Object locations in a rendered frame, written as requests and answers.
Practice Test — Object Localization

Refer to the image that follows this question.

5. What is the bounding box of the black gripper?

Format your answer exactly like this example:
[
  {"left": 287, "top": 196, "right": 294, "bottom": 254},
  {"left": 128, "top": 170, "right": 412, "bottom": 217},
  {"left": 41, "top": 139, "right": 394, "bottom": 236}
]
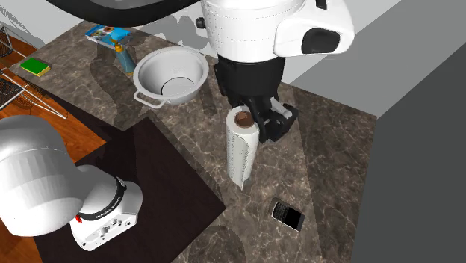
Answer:
[{"left": 214, "top": 55, "right": 299, "bottom": 143}]

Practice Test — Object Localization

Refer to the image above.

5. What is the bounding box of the white paper towel roll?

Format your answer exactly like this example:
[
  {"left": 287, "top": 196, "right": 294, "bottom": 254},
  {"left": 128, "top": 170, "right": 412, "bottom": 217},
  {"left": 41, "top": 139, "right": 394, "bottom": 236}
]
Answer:
[{"left": 226, "top": 105, "right": 261, "bottom": 191}]

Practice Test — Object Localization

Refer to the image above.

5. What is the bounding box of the black phone with keypad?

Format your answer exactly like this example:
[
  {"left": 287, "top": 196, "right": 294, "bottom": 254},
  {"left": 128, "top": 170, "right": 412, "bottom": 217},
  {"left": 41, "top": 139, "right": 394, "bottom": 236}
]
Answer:
[{"left": 270, "top": 197, "right": 306, "bottom": 232}]

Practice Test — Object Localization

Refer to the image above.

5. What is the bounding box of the blue spray bottle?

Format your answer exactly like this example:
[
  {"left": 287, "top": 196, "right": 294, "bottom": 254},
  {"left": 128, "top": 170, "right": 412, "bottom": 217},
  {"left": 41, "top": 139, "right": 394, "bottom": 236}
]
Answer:
[{"left": 114, "top": 40, "right": 137, "bottom": 76}]

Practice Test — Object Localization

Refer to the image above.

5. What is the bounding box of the blue picture book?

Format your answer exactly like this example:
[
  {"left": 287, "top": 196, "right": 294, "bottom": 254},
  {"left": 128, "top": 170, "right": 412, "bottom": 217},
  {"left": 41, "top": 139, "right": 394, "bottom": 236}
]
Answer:
[{"left": 84, "top": 24, "right": 131, "bottom": 50}]

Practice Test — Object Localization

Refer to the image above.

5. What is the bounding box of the green and yellow sponge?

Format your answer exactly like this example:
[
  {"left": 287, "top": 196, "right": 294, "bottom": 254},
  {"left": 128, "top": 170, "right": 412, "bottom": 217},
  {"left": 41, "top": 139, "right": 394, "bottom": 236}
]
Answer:
[{"left": 19, "top": 57, "right": 52, "bottom": 78}]

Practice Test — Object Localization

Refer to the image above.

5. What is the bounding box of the white pot with handles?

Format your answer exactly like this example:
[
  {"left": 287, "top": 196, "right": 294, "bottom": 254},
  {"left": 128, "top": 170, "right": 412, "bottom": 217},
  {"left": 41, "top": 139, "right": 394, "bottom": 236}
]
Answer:
[{"left": 132, "top": 46, "right": 211, "bottom": 110}]

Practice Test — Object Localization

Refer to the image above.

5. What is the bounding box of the black wire chair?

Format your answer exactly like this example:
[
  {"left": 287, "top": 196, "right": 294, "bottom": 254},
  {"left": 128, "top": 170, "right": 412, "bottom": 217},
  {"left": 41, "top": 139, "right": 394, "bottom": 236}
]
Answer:
[{"left": 0, "top": 25, "right": 69, "bottom": 120}]

